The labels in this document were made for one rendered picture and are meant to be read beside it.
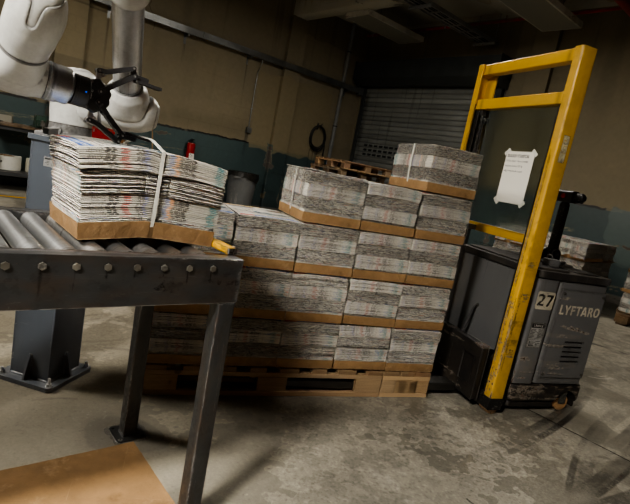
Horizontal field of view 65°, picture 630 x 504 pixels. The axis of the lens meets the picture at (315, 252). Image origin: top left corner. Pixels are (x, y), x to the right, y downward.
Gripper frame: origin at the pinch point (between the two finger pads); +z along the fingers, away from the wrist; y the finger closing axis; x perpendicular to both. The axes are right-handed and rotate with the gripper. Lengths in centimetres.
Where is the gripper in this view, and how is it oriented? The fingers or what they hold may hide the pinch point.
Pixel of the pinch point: (150, 113)
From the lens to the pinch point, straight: 145.4
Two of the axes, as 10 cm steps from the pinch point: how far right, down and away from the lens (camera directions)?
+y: -2.6, 9.6, 1.1
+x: 6.3, 2.6, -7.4
